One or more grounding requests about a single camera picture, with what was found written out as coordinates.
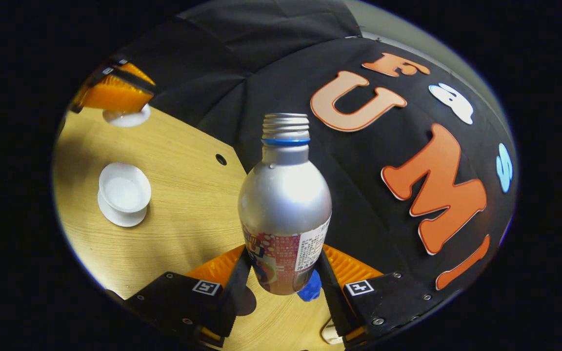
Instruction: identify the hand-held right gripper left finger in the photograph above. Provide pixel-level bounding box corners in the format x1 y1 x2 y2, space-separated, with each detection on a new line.
124 244 254 349

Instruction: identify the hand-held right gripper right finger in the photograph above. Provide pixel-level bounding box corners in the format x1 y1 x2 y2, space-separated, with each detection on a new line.
315 244 453 349

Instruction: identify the black round coaster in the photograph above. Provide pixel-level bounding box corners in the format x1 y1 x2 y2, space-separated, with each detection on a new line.
235 286 258 317

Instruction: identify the white teacup lid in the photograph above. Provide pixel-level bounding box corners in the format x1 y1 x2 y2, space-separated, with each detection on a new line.
102 104 151 128

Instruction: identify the silver water bottle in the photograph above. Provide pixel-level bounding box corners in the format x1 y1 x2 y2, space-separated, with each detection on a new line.
238 113 333 296

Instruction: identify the blue towel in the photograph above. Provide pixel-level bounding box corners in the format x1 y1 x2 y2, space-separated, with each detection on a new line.
297 270 322 302

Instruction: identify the white toaster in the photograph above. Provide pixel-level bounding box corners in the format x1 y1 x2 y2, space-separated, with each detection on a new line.
321 319 343 345

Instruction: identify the black backdrop cloth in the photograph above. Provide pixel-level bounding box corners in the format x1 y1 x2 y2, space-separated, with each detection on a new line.
115 0 518 293

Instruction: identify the white saucer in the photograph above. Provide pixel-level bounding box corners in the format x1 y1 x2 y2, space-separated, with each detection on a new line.
98 190 147 228

